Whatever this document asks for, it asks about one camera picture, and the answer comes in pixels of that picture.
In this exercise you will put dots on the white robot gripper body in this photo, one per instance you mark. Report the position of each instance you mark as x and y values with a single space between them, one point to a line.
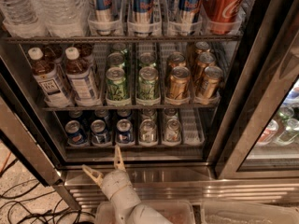
116 181

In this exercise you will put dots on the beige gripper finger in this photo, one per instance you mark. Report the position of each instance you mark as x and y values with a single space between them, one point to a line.
118 160
96 176

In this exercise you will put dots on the blue pepsi can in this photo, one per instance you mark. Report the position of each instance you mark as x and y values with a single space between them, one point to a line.
76 134
124 131
100 133

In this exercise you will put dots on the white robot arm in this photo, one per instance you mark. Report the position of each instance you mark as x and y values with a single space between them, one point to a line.
144 214

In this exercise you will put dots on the silver can lane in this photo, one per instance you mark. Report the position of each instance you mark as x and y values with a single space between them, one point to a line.
172 132
148 131

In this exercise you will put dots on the green can front left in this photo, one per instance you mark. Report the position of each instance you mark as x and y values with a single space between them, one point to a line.
117 89

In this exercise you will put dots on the green can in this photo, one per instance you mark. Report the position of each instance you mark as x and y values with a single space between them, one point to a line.
117 89
148 83

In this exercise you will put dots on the green can front right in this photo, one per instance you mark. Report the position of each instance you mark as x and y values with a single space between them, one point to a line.
148 83

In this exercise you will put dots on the stainless fridge door left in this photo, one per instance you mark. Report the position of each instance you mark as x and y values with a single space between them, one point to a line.
24 147

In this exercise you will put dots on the green can second row left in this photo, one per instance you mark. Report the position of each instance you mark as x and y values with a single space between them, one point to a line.
116 59

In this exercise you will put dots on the green can second row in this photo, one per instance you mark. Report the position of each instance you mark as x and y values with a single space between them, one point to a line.
146 59
116 59

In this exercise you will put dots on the gold can front left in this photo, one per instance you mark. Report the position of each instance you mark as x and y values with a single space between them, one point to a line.
179 78

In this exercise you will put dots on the gold can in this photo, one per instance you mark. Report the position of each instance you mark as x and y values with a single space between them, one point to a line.
179 78
199 47
210 81

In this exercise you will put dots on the green can second row right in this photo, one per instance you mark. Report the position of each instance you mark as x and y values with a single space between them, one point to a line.
146 59

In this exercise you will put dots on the gold can second row left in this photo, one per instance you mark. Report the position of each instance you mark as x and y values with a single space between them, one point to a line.
175 59

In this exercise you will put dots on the gold can second row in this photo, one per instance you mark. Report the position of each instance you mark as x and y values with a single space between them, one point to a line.
202 61
175 59

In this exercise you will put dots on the gold can front right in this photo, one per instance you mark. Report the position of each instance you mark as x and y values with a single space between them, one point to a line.
210 81

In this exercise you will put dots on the gold can second row right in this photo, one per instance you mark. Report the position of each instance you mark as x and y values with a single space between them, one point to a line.
202 61

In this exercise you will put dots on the red bull can left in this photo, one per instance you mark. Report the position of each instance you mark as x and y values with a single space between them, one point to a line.
105 13

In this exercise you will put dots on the red bull can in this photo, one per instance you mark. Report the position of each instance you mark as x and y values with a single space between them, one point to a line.
105 13
142 16
187 15

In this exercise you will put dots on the gold can back right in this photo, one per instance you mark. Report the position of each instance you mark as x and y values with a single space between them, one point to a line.
199 47

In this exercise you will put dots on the glass fridge door right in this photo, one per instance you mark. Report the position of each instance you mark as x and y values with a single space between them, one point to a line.
264 140

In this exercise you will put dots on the red bull can middle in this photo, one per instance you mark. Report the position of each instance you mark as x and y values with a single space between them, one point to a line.
142 16

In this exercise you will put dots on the red bull can right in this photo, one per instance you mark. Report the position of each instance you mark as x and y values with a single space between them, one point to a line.
187 15

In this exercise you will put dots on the red coca cola can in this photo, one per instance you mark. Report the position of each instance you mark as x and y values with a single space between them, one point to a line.
222 14

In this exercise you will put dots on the clear plastic bin left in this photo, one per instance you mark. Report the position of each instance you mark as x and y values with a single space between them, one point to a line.
178 212

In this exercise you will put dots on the clear plastic bin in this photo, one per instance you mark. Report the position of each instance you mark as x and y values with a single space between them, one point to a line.
216 212
178 212

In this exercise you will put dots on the tea bottle right front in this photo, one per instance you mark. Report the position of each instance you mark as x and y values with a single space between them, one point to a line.
80 76

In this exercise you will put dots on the tea bottle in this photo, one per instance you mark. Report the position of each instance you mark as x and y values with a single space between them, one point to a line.
80 76
50 79

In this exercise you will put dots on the clear plastic bin right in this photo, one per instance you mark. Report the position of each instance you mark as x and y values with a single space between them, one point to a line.
216 212

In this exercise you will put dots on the tea bottle left front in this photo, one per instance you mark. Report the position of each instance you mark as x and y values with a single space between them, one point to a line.
50 79

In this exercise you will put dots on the water bottle right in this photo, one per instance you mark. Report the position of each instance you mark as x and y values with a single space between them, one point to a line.
64 18

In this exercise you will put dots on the water bottle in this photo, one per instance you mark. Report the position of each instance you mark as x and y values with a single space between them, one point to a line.
64 18
21 19

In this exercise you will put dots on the water bottle left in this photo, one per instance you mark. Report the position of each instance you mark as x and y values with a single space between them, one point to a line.
21 19

